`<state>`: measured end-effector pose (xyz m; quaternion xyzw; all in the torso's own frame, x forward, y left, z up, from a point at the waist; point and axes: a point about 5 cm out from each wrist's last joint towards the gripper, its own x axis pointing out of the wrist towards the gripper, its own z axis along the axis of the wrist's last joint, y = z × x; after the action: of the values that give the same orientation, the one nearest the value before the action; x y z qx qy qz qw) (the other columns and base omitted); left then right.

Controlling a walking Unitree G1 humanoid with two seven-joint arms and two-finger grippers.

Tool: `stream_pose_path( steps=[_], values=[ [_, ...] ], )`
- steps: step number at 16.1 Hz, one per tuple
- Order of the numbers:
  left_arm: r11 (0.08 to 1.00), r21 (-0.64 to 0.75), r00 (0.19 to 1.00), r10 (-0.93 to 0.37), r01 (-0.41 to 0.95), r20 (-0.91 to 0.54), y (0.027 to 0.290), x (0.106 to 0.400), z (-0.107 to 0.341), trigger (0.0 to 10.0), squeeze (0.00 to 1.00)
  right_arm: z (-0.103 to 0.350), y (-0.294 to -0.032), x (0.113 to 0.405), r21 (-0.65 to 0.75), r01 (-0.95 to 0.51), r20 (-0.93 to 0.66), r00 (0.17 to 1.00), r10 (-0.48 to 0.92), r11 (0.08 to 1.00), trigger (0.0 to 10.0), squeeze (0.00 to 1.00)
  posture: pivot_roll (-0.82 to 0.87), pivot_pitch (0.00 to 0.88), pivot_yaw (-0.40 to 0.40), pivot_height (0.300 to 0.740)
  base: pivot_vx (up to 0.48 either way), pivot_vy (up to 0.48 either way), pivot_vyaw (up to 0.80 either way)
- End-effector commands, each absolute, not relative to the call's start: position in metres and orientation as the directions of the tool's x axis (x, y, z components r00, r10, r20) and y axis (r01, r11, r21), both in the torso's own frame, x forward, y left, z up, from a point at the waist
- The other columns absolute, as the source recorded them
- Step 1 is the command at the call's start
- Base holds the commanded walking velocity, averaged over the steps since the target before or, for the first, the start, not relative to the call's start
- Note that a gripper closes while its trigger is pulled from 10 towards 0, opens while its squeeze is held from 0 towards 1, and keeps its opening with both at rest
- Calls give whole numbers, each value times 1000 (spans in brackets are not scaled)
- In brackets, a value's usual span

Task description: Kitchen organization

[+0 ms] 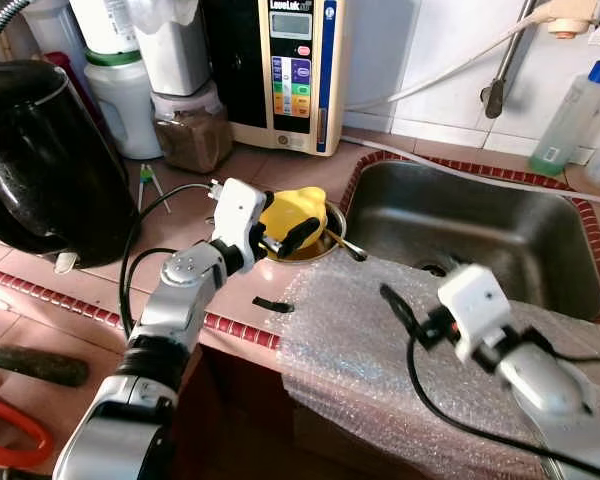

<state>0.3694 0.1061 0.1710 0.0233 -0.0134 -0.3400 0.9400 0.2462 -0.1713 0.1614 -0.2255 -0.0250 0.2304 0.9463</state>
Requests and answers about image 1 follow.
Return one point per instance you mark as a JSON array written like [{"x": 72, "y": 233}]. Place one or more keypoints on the black tape strip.
[{"x": 273, "y": 304}]

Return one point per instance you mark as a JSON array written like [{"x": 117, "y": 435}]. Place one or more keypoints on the stainless steel bowl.
[{"x": 320, "y": 252}]

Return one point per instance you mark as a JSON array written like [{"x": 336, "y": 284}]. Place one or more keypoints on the clear bubble wrap sheet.
[{"x": 350, "y": 360}]

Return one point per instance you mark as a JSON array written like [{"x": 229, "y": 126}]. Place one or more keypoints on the grey translucent filter cartridge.
[{"x": 170, "y": 55}]

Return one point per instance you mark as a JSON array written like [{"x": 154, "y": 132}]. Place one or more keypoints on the clear jar brown powder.
[{"x": 192, "y": 140}]

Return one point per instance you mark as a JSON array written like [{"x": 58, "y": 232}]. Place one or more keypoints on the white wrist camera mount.
[
  {"x": 238, "y": 215},
  {"x": 475, "y": 305}
]

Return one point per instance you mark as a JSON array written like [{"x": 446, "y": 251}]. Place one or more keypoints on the chrome wall tap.
[{"x": 492, "y": 100}]

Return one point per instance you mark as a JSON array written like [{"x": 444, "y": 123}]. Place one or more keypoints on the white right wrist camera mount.
[{"x": 475, "y": 305}]

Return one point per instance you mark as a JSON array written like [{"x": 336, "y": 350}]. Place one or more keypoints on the small white plastic piece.
[{"x": 66, "y": 262}]

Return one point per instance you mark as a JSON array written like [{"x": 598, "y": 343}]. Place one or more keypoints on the dark green oblong object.
[{"x": 40, "y": 366}]

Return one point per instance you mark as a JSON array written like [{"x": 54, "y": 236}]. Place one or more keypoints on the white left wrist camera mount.
[{"x": 238, "y": 215}]

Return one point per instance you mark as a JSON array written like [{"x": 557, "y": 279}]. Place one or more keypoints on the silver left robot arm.
[{"x": 180, "y": 300}]

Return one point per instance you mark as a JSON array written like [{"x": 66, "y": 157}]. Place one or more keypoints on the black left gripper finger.
[{"x": 298, "y": 237}]

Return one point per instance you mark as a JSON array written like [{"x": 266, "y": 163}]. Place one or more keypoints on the dark red plastic container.
[{"x": 72, "y": 80}]

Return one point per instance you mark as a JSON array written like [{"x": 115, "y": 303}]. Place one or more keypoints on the cream black water ionizer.
[{"x": 300, "y": 80}]

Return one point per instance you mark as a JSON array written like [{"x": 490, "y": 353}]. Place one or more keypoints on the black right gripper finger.
[{"x": 402, "y": 310}]

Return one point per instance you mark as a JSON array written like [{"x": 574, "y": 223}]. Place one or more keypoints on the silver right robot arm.
[{"x": 545, "y": 385}]

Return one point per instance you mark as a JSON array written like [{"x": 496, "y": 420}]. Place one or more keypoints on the orange plastic loop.
[{"x": 42, "y": 437}]

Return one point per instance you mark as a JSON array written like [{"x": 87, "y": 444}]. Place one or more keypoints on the white canister green lid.
[{"x": 125, "y": 110}]

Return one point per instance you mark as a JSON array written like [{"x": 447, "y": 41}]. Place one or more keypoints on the clear bottle blue cap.
[{"x": 570, "y": 125}]

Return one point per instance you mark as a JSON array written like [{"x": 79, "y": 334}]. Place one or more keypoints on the black electric kettle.
[{"x": 50, "y": 170}]

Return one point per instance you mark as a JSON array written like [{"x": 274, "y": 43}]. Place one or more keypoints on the green white plastic tongs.
[{"x": 145, "y": 178}]

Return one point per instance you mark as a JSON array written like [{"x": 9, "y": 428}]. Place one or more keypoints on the steel sink basin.
[{"x": 500, "y": 240}]

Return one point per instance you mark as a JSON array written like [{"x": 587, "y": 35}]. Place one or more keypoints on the cream tap diverter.
[{"x": 572, "y": 20}]

